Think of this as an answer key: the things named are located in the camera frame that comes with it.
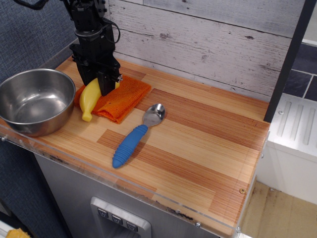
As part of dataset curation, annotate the ice dispenser button panel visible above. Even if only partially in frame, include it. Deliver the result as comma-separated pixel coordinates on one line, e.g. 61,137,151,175
90,196,152,238

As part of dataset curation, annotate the orange folded cloth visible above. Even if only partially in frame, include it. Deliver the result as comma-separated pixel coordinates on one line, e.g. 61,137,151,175
74,76,151,123

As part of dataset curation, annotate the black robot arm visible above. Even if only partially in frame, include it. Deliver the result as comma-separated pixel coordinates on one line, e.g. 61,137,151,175
64,0,122,96

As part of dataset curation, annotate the white toy sink unit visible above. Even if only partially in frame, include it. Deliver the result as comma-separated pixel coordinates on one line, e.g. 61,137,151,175
256,94,317,204

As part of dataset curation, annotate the yellow sponge object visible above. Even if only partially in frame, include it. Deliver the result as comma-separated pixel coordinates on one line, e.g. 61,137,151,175
6,229,30,238

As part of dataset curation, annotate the clear acrylic edge guard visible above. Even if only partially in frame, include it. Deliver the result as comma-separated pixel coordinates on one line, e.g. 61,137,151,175
0,123,242,235

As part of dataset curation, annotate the yellow plastic toy banana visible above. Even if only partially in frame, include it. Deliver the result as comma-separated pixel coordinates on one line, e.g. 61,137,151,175
79,78,106,122

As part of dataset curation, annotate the blue handled metal spoon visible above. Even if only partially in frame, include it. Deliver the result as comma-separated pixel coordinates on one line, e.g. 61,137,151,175
112,104,165,169

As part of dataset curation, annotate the silver toy fridge cabinet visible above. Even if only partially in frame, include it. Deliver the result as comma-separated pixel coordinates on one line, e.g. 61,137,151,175
36,155,216,238

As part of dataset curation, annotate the black right frame post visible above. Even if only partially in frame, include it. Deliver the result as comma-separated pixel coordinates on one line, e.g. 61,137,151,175
264,0,317,123

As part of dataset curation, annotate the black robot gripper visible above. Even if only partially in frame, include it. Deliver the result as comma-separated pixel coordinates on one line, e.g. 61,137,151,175
70,32,122,96

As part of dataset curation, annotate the stainless steel bowl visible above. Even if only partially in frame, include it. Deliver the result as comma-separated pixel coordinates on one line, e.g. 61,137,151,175
0,68,76,137

